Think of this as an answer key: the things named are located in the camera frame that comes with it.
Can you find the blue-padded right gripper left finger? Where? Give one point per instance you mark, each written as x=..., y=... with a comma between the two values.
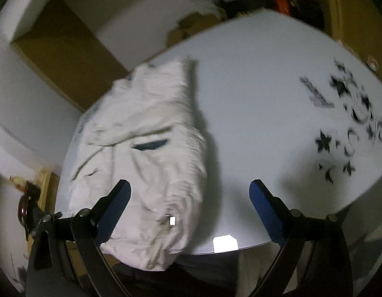
x=96, y=224

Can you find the brown cardboard boxes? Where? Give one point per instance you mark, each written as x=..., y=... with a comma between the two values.
x=189, y=26

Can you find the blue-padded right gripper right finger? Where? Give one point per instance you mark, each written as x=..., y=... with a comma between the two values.
x=281, y=223

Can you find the wooden wardrobe door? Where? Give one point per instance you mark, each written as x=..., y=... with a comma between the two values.
x=68, y=57

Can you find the white puffer jacket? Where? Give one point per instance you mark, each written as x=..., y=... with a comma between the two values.
x=143, y=131

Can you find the dark red round helmet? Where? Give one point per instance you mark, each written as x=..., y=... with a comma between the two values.
x=29, y=214

